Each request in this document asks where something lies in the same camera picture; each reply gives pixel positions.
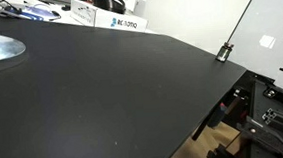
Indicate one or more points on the black bottle with green label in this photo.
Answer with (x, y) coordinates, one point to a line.
(224, 52)

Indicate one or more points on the white Robotiq cardboard box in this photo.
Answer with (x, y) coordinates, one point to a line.
(110, 19)

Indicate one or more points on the white cylindrical roll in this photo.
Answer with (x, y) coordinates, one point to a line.
(140, 5)

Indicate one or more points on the black round spool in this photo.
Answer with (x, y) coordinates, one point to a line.
(111, 1)

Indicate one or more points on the thin black pole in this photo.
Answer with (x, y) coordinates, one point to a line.
(245, 12)

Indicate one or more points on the blue plastic bag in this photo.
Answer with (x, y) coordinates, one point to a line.
(33, 12)

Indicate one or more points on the black corner bracket with screw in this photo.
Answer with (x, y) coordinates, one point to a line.
(270, 93)

